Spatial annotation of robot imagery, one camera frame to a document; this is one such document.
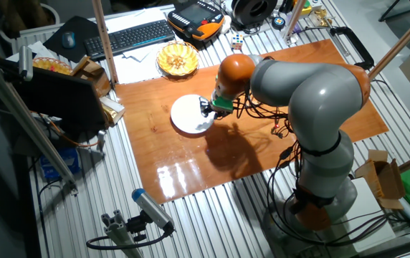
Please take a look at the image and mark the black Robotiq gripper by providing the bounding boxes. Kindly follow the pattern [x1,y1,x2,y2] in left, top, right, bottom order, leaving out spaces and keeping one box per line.
[199,96,233,120]

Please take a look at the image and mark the white round plate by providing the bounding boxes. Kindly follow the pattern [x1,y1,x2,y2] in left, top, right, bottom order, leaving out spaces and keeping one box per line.
[170,94,216,135]

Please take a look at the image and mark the yellow wicker basket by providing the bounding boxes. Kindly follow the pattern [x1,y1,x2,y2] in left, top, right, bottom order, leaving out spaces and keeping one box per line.
[156,41,201,77]

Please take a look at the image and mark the Rubik's cube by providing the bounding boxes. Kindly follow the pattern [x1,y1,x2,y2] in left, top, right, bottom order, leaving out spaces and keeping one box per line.
[230,34,244,50]

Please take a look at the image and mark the glossy wooden board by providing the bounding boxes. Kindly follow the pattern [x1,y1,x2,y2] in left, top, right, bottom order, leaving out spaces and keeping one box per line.
[114,38,390,205]

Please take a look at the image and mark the white paper sheets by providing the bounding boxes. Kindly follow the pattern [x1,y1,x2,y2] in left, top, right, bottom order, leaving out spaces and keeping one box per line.
[104,6,177,85]

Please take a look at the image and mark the black orange teach pendant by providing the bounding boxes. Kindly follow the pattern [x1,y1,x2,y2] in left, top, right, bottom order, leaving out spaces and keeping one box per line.
[166,0,226,42]

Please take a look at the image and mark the white gold box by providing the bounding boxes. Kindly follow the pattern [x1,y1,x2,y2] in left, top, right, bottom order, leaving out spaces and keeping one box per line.
[99,95,126,126]

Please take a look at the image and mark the black computer keyboard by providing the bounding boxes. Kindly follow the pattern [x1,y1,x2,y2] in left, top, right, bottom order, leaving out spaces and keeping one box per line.
[83,19,176,61]

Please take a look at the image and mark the black round tape measure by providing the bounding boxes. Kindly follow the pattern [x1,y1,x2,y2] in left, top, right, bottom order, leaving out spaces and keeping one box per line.
[271,16,287,31]

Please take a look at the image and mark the brown wooden box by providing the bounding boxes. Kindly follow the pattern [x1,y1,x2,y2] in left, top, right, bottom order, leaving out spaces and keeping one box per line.
[70,56,112,97]

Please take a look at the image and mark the brass metal object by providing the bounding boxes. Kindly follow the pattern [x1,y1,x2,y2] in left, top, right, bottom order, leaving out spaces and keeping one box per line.
[312,9,330,29]

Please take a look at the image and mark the black monitor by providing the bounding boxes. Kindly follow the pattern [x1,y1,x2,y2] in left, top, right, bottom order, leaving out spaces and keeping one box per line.
[13,66,109,135]

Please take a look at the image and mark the black mouse pad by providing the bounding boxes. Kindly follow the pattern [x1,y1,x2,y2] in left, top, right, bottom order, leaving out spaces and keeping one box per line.
[42,15,100,64]

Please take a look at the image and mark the grey computer mouse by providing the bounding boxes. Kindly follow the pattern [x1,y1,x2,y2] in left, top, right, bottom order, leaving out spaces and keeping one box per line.
[61,31,77,49]

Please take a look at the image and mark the blue packet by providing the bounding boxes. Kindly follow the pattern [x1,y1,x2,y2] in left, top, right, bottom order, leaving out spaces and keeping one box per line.
[39,146,81,180]

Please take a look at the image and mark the white round bin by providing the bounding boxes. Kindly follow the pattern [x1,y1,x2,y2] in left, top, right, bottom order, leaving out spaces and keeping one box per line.
[0,2,61,44]

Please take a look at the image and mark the open cardboard box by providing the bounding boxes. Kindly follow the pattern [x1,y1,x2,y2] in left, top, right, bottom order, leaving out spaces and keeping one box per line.
[354,149,406,211]

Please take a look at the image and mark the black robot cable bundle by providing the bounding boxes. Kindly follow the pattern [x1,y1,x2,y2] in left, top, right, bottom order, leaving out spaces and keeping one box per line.
[233,91,399,248]

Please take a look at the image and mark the silver camera with blue end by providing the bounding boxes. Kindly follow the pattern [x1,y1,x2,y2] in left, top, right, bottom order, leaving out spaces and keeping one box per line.
[131,188,176,232]

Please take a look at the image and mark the metal post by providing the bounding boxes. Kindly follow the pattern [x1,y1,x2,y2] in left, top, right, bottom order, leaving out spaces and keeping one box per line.
[282,0,307,46]

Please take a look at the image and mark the orange cable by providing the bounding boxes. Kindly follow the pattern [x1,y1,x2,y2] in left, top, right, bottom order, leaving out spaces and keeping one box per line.
[49,120,100,148]

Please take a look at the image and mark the aluminium camera bracket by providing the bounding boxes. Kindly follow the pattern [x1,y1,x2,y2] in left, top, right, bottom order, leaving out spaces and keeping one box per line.
[100,209,145,258]

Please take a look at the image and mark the black handle clamp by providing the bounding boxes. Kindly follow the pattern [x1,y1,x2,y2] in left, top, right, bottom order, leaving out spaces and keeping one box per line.
[330,26,375,71]

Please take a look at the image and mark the black camera cable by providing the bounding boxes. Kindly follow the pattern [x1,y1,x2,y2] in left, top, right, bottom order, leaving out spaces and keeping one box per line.
[85,229,174,251]

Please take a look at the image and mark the aluminium frame strut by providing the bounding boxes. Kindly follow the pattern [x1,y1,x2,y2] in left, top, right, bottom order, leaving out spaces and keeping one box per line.
[0,49,79,194]

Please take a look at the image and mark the silver depth camera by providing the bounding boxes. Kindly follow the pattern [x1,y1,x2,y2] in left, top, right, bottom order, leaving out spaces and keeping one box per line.
[18,44,34,82]

